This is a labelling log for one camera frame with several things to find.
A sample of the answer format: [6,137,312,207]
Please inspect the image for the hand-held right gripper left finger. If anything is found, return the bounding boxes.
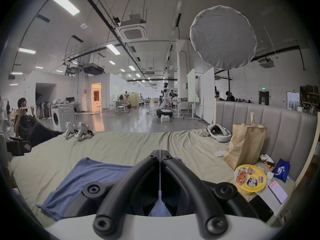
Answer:
[62,150,160,239]

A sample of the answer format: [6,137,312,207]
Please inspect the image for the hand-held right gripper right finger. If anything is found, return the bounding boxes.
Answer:
[160,150,260,240]

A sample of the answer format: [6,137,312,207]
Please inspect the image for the bed with beige sheet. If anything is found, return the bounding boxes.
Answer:
[10,128,298,231]

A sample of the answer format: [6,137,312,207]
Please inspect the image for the blue shirt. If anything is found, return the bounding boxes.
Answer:
[36,156,186,221]

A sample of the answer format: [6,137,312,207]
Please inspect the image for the white headset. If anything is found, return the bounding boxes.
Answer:
[207,124,232,143]

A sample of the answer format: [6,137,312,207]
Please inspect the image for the yellow instant noodle bowl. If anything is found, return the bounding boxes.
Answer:
[234,164,267,195]

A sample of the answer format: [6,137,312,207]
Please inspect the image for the brown paper bag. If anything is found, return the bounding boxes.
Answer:
[223,112,267,171]

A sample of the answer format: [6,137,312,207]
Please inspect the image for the table with chairs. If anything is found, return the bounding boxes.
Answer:
[114,99,131,115]

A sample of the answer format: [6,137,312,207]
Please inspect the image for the spare white gripper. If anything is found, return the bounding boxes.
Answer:
[64,122,77,140]
[75,122,94,142]

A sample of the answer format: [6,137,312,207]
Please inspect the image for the white table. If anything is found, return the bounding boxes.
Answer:
[172,99,196,120]

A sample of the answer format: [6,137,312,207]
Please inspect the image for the black phone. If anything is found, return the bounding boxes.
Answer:
[248,195,274,222]

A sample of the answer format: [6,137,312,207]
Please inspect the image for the white humanoid robot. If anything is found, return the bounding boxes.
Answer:
[156,82,174,118]

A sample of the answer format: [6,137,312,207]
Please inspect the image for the white hand controller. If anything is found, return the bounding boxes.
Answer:
[259,153,275,170]

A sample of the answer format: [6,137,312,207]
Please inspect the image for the phone with lit screen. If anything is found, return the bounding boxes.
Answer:
[267,180,289,205]

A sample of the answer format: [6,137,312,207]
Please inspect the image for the group of people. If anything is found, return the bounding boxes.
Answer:
[214,86,250,103]

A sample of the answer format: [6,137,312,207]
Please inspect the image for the blue pouch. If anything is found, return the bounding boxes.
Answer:
[271,158,291,183]

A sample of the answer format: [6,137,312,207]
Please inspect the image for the white washing machine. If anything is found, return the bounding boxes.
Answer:
[51,103,76,132]

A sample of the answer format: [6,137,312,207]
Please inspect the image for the grey padded headboard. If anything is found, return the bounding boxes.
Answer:
[215,101,318,182]

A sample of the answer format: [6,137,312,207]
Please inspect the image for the round white diffuser lamp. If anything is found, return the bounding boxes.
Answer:
[189,5,258,102]

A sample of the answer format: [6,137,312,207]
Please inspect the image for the shelf with cartons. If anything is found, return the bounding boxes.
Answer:
[299,85,320,116]

